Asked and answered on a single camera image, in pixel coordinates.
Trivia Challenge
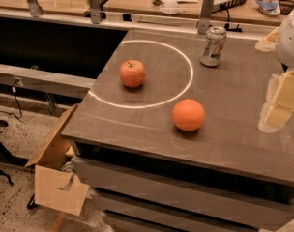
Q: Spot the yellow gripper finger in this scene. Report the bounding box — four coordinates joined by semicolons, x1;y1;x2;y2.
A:
258;68;294;133
255;27;279;52

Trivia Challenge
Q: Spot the silver 7up soda can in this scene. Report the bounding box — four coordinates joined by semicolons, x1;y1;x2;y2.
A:
200;26;226;67

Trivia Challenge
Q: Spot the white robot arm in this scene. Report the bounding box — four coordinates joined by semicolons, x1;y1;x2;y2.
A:
255;9;294;133

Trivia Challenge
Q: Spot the white blue crumpled bag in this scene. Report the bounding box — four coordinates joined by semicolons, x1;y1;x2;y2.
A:
256;1;280;16

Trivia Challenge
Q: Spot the black mesh cup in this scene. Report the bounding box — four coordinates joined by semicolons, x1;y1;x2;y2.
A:
279;0;294;15

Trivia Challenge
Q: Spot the grey power strip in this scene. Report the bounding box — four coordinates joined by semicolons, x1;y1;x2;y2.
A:
212;0;247;13

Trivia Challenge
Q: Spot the orange ball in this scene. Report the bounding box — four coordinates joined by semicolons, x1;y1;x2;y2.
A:
172;99;205;131

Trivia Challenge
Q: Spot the clear plastic cup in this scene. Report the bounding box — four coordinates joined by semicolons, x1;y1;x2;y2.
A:
160;1;182;15

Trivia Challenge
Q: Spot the red apple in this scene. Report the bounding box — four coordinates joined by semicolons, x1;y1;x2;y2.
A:
119;60;146;88

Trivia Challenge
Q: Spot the grey drawer cabinet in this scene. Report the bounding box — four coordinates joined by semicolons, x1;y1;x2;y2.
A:
71;142;294;232

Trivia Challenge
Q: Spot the cardboard box on floor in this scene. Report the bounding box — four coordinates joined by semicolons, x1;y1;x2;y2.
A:
25;105;89;216

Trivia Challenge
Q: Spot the black chair base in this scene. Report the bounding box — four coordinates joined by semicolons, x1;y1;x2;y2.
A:
0;120;28;186

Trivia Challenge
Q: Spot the metal bracket post right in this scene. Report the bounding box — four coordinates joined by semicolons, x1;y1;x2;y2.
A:
197;0;214;35

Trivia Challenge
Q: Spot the metal bracket post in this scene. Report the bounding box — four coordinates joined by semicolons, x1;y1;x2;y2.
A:
88;0;101;24
197;0;214;35
27;0;43;17

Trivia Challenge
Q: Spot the metal bracket post middle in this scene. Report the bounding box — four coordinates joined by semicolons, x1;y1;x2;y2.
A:
88;0;101;24

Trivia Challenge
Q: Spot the metal bracket post left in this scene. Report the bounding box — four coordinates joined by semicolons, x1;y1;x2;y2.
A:
27;0;43;17

